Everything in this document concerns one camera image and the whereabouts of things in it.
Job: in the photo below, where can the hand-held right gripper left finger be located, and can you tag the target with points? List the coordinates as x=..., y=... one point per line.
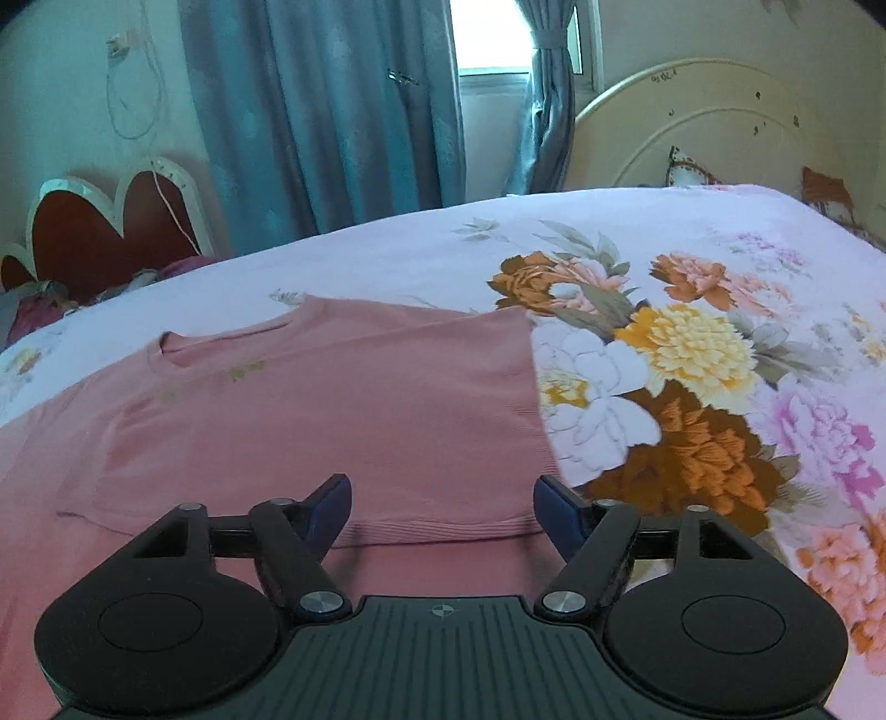
x=331, y=509

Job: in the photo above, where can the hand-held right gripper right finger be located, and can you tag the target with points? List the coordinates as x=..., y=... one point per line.
x=557, y=518

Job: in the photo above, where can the pink knit shirt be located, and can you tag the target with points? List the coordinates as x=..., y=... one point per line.
x=332, y=415

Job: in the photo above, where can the floral bed sheet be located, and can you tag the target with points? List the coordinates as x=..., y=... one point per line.
x=692, y=291

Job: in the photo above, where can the red heart-shaped headboard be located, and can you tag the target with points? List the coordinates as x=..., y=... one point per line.
x=90, y=235

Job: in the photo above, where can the wide teal curtain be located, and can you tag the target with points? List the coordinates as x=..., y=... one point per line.
x=318, y=118

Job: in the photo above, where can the tied teal curtain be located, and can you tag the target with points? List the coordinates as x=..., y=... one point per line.
x=547, y=104

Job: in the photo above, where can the cream round headboard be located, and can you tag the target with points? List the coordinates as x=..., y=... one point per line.
x=734, y=124

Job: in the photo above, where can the metal curtain clip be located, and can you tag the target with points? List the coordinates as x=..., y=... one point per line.
x=403, y=76

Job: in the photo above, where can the window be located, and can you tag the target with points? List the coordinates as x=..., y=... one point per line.
x=493, y=41

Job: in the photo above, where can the wall socket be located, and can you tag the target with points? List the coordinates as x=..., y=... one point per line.
x=119, y=44

